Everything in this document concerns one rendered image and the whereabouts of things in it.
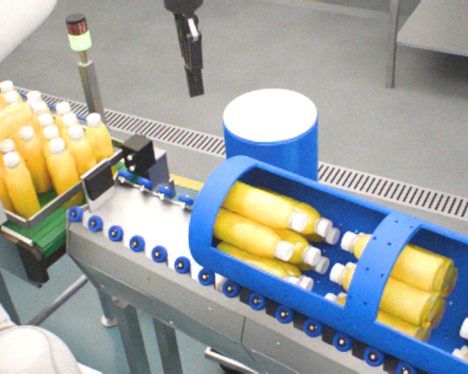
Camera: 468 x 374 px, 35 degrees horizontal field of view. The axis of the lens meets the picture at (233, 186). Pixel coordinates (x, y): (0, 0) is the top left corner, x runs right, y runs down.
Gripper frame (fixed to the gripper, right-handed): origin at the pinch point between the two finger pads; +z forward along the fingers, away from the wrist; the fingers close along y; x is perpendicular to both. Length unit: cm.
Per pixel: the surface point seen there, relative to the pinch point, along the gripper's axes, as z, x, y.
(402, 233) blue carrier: 25, -30, -34
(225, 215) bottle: 34.0, -1.8, -4.7
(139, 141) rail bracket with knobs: 49, 7, 54
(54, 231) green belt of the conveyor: 58, 38, 36
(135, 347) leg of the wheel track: 105, 25, 25
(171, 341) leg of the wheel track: 117, 13, 34
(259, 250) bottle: 36.8, -5.7, -15.7
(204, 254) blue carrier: 39.0, 5.5, -9.6
